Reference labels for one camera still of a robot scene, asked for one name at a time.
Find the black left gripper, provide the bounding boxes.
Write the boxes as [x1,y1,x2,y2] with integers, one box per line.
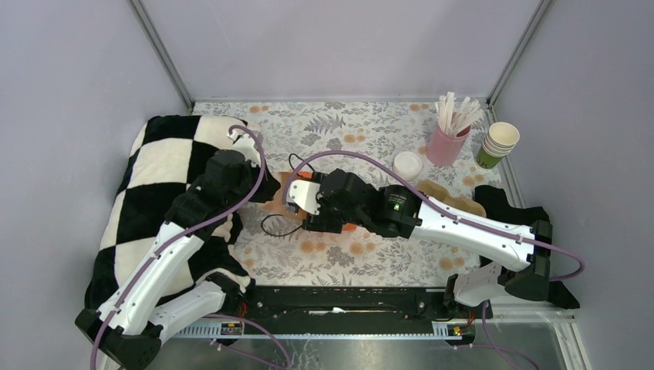
[225,156,281,210]

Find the black white checkered blanket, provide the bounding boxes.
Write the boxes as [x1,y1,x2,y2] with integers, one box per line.
[84,114,264,346]

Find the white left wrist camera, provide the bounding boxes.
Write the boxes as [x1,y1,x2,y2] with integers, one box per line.
[228,130,261,167]

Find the floral patterned table mat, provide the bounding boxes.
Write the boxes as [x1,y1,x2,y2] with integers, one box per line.
[191,101,512,288]

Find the brown cardboard cup carrier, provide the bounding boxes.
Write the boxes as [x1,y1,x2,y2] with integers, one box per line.
[416,180,487,217]

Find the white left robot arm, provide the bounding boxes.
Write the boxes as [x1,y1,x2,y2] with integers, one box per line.
[75,150,280,369]

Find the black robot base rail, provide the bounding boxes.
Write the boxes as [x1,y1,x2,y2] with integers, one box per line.
[219,286,493,338]

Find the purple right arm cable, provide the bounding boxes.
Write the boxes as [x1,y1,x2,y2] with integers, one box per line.
[281,149,588,370]

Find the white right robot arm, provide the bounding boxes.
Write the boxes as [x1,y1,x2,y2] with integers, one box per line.
[286,170,550,318]

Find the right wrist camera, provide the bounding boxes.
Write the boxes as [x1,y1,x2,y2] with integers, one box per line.
[286,180,320,215]

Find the orange paper gift bag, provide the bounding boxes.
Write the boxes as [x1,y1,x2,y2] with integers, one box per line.
[260,153,359,238]

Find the stack of white plastic lids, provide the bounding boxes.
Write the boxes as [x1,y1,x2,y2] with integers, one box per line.
[392,151,423,181]

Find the stack of green paper cups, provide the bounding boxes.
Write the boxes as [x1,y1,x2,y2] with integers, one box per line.
[475,122,521,169]

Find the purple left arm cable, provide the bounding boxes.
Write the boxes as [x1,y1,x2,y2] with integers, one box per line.
[89,125,295,370]

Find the bundle of white wrapped straws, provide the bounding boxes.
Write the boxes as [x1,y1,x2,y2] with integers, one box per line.
[435,92,484,137]

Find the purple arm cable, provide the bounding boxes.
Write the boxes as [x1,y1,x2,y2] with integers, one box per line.
[281,149,588,370]
[89,125,295,370]

